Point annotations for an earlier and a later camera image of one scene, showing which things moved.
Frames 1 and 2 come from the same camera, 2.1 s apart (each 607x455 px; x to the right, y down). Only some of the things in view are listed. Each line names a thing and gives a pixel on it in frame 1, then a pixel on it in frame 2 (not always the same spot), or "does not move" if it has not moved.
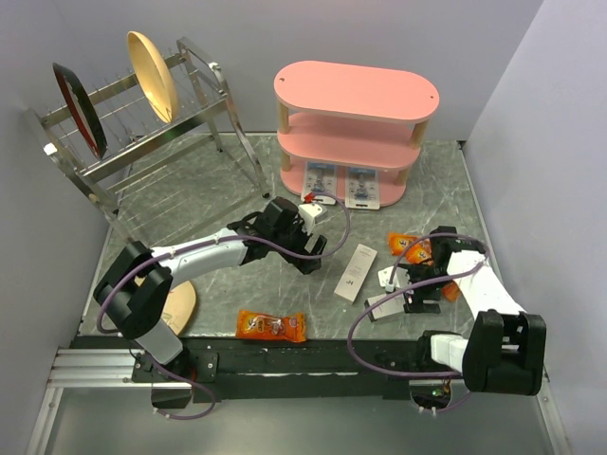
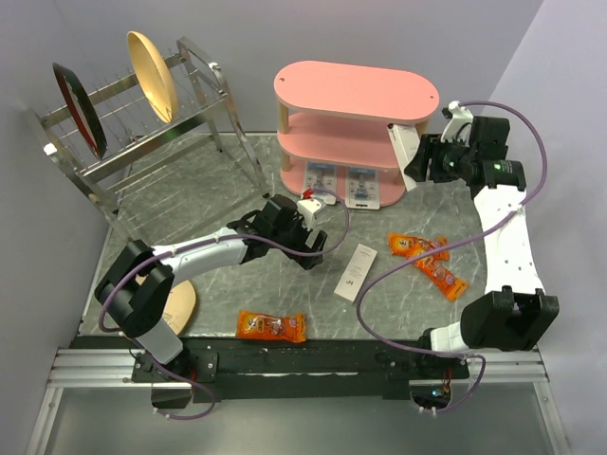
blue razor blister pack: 362,188 does not move
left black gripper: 319,245 does not move
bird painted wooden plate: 179,306 does not move
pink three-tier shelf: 352,116 does not move
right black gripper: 414,302 → 431,147
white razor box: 392,306 → 406,142
